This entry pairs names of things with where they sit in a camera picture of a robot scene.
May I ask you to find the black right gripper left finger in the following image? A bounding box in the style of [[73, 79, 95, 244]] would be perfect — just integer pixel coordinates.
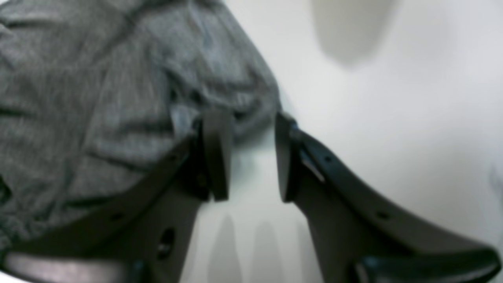
[[1, 110, 233, 283]]

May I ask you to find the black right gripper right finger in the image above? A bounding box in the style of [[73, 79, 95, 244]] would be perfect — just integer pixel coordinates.
[[275, 112, 502, 283]]

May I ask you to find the grey t-shirt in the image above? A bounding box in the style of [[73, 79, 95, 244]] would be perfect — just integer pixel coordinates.
[[0, 0, 281, 251]]

